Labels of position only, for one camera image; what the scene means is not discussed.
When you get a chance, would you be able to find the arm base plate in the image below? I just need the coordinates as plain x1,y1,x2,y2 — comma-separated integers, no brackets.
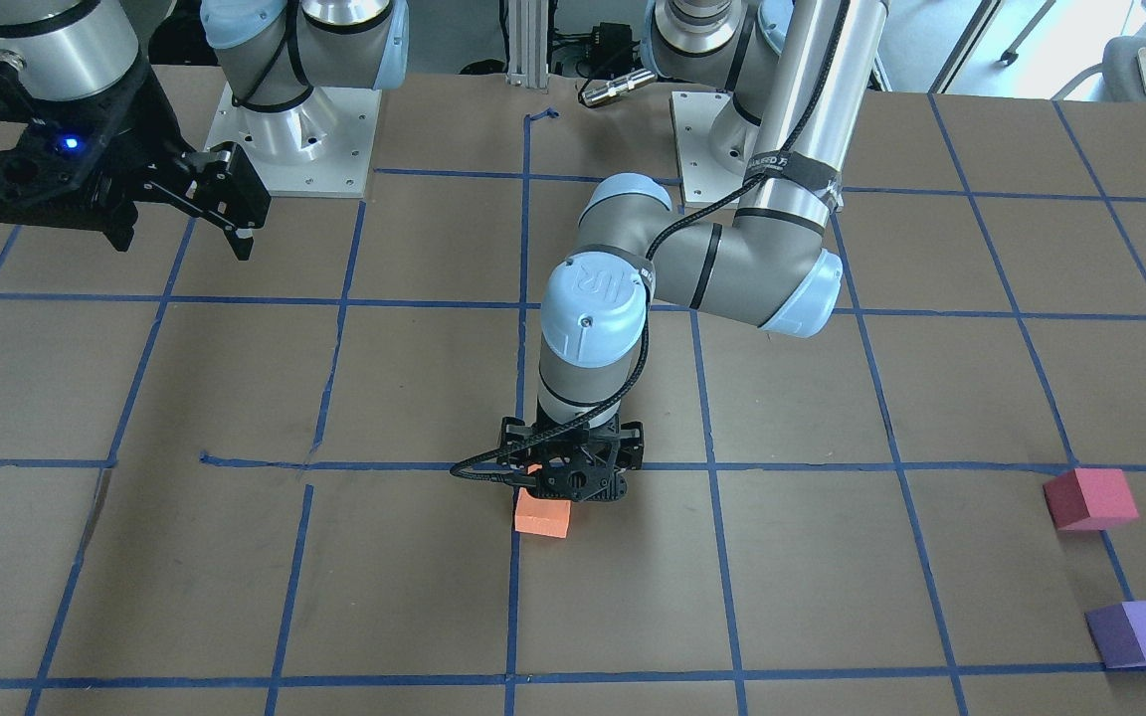
206,86,383,199
670,91,838,212

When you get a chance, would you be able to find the red foam block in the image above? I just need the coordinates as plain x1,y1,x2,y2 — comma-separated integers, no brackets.
1043,466,1140,532

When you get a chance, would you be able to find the aluminium frame post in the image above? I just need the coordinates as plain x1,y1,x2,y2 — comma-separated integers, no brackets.
501,0,554,93

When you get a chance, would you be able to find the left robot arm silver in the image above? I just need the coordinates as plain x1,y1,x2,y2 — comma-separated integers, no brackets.
452,1,888,502

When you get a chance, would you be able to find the orange foam block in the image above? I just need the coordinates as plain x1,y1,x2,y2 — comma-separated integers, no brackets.
512,486,573,538

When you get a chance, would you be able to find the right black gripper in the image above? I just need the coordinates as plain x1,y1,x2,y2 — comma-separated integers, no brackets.
0,60,272,262

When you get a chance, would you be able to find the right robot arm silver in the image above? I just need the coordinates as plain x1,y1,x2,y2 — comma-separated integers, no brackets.
0,1,409,262

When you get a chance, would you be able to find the purple foam block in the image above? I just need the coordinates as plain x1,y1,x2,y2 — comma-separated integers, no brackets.
1085,600,1146,669

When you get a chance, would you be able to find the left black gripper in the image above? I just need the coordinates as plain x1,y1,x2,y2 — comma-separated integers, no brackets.
503,416,645,502

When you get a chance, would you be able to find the black power adapter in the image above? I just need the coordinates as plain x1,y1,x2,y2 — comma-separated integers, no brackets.
568,22,634,65

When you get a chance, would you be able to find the silver cylindrical connector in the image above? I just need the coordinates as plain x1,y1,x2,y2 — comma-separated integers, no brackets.
578,68,657,108

